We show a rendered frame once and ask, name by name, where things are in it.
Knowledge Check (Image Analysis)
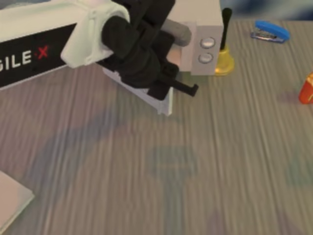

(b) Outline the white flat block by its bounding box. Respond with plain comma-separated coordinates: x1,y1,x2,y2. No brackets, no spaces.
0,169,35,232

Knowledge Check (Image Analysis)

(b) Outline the gold hand bell black handle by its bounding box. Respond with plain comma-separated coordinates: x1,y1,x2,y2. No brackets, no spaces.
214,7,236,77

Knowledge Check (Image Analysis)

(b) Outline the red orange fries box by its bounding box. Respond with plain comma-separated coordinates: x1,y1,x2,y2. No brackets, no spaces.
299,71,313,105

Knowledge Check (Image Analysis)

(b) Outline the blue stapler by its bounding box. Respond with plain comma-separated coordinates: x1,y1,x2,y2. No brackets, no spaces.
249,20,291,44

